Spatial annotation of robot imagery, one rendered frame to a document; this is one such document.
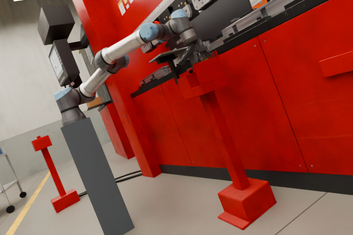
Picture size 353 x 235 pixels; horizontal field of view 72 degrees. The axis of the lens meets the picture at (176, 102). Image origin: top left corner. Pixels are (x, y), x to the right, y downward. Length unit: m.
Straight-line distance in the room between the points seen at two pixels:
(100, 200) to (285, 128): 1.16
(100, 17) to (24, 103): 6.57
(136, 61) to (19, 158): 6.83
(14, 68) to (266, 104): 8.49
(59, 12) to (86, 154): 1.61
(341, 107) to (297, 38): 0.34
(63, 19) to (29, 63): 6.48
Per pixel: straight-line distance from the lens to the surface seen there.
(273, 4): 1.38
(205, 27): 2.40
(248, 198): 1.31
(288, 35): 1.22
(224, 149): 1.31
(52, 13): 2.77
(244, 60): 1.36
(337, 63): 1.14
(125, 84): 2.53
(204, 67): 1.18
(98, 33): 2.62
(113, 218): 1.74
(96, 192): 1.68
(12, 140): 8.97
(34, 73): 9.08
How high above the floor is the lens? 0.71
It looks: 2 degrees down
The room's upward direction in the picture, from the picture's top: 21 degrees counter-clockwise
